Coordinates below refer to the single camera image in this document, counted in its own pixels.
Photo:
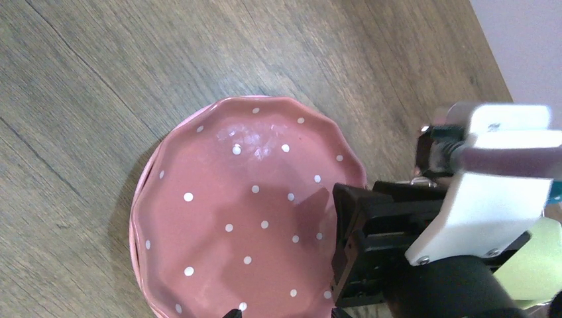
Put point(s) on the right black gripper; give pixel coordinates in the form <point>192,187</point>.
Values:
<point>376,226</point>

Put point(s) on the light green mug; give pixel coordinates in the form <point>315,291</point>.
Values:
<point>532,276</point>

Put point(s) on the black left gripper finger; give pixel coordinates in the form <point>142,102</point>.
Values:
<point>234,313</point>

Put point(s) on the pink polka dot plate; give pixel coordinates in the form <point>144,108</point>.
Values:
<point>241,214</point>

